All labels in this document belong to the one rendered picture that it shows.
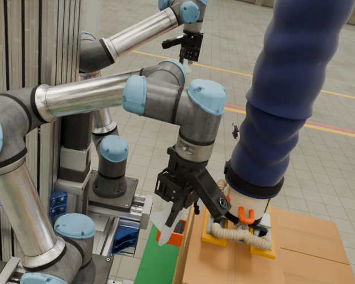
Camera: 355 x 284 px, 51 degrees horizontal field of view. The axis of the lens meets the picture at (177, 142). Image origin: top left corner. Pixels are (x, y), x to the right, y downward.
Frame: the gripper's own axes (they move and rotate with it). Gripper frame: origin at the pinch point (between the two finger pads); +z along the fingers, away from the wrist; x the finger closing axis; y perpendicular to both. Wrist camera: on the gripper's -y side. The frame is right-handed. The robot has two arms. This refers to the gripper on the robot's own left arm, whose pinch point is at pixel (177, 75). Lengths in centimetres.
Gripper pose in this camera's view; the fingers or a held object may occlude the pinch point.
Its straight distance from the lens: 166.9
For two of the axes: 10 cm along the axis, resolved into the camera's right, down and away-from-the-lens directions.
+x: 0.9, -4.6, 8.8
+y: 9.8, 2.0, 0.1
